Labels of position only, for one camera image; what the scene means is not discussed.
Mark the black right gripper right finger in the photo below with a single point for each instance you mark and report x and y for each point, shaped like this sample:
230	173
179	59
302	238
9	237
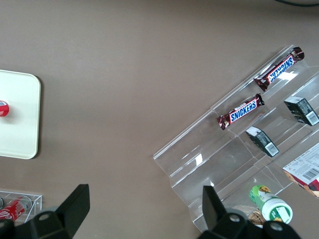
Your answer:
214	214

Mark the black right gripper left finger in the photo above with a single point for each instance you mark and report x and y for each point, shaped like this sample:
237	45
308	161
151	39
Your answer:
74	209

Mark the light wicker basket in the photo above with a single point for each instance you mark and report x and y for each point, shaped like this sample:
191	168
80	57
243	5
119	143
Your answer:
256	217

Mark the cream plastic tray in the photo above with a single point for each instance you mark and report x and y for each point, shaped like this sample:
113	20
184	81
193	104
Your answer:
20	119

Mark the clear acrylic bottle rack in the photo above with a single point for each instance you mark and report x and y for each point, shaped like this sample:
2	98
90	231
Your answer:
36	199

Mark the clear acrylic stepped display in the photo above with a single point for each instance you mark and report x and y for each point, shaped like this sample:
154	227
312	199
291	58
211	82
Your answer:
211	161

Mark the green white plastic bottle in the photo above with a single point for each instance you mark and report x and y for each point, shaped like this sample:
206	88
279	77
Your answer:
271	205

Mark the red cola bottle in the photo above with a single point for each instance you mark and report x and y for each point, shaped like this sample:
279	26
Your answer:
15	209

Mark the small black carton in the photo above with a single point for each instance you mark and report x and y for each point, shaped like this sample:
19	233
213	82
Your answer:
301	110
262	140

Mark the white red barcode box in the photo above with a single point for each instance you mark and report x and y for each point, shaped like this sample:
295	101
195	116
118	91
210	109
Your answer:
305	171

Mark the Snickers chocolate bar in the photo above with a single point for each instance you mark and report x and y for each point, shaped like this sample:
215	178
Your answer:
279	69
240	112

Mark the red white yogurt cup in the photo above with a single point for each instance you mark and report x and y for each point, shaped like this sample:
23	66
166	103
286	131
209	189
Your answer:
3	108

